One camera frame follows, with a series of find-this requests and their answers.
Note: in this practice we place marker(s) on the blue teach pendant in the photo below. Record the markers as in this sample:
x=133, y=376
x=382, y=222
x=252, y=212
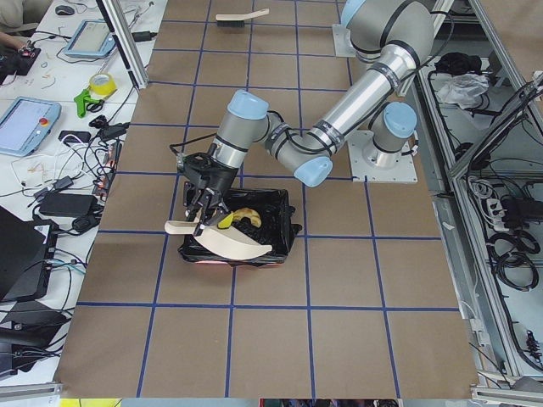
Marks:
x=92, y=40
x=26, y=123

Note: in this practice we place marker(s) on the blue teach pendant far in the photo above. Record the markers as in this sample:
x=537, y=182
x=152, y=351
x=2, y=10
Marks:
x=92, y=40

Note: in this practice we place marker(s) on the square robot base plate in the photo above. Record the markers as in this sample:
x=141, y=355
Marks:
x=404, y=172

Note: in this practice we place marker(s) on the blue teach pendant near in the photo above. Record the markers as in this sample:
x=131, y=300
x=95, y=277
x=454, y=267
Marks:
x=26, y=123

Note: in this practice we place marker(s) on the black power adapter brick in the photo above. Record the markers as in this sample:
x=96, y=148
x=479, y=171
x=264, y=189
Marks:
x=143, y=36

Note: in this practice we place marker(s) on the white crumpled cloth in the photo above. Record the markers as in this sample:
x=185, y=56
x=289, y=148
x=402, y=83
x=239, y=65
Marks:
x=464, y=90

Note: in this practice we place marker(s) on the black laptop computer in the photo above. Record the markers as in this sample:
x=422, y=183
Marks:
x=26, y=248

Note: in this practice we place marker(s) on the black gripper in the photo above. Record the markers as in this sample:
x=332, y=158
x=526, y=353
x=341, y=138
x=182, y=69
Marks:
x=219, y=181

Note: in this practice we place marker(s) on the black power adapter large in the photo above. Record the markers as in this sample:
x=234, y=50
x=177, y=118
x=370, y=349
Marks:
x=67, y=205

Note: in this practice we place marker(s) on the yellow tape roll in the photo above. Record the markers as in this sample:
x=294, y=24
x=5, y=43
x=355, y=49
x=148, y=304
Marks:
x=102, y=84

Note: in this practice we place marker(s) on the aluminium frame post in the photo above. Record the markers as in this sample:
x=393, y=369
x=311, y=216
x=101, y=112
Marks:
x=114, y=17

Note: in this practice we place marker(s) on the pale green curved pastry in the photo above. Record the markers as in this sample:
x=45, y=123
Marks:
x=247, y=213

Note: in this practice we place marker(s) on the beige plastic dustpan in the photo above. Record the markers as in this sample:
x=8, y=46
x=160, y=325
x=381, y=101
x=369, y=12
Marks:
x=229, y=243

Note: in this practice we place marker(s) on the yellow wedge sponge piece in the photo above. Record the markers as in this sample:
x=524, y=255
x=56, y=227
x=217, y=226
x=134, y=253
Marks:
x=226, y=222

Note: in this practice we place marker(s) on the black bag lined trash bin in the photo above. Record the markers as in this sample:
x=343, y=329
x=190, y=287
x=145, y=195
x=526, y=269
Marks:
x=276, y=227

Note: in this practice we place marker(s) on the beige hand brush black bristles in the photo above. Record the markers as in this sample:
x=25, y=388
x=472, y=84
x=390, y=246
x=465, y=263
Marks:
x=239, y=20

